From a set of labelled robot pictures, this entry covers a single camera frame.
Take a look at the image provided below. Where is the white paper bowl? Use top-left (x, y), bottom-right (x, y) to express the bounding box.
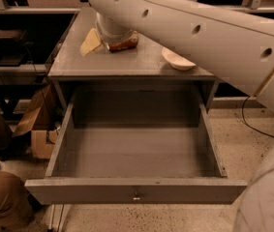
top-left (162, 47), bottom-right (196, 71)

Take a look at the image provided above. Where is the brown cardboard box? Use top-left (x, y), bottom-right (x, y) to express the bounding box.
top-left (14, 84), bottom-right (60, 160)

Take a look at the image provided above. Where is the grey cabinet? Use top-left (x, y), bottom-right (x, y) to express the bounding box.
top-left (48, 7), bottom-right (220, 106)

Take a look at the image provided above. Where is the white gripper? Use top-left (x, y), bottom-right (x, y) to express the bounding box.
top-left (80, 13), bottom-right (133, 56)

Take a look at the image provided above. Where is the black shoe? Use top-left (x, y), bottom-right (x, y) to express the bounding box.
top-left (0, 133), bottom-right (31, 161)

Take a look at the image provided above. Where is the black floor cable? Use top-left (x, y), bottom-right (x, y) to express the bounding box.
top-left (241, 95), bottom-right (274, 139)

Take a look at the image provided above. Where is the dark equipment on left shelf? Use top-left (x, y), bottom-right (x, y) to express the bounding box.
top-left (0, 29), bottom-right (30, 67)

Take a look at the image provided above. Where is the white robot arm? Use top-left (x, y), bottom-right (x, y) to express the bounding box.
top-left (89, 0), bottom-right (274, 232)

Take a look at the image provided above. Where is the open grey top drawer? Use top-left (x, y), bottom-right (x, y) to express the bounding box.
top-left (26, 85), bottom-right (247, 204)

